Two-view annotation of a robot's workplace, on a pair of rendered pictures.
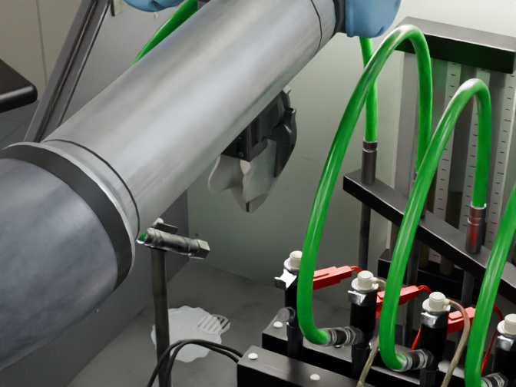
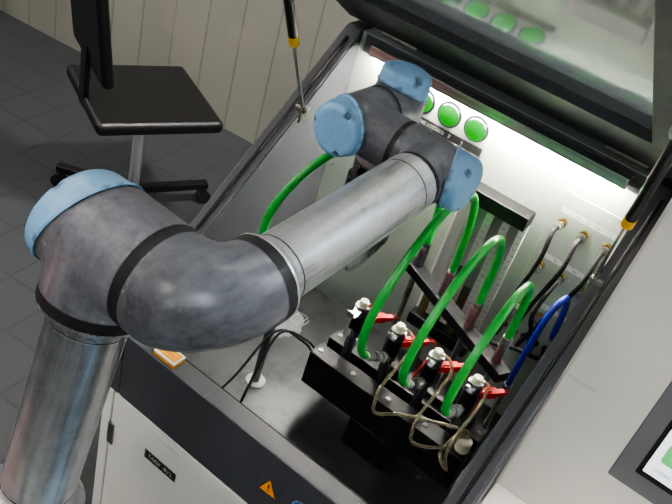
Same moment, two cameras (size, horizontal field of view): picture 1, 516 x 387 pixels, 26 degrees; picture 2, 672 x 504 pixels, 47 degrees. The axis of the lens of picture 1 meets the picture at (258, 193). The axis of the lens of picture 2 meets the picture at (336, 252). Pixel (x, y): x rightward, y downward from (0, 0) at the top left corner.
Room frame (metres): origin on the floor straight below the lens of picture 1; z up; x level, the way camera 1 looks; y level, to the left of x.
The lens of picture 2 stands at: (-0.10, 0.06, 1.96)
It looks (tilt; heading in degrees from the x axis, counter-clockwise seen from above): 35 degrees down; 359
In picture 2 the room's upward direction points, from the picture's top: 18 degrees clockwise
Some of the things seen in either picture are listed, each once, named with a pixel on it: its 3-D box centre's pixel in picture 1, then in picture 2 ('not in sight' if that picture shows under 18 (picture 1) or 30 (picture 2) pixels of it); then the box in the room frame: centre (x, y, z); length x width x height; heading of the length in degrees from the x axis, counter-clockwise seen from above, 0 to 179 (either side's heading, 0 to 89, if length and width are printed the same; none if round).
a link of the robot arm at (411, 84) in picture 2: not in sight; (396, 104); (0.92, 0.02, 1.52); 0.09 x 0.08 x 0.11; 151
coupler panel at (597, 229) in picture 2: not in sight; (558, 276); (1.11, -0.38, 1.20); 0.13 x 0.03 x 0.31; 63
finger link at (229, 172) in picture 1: (226, 175); not in sight; (0.93, 0.03, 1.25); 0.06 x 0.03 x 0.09; 153
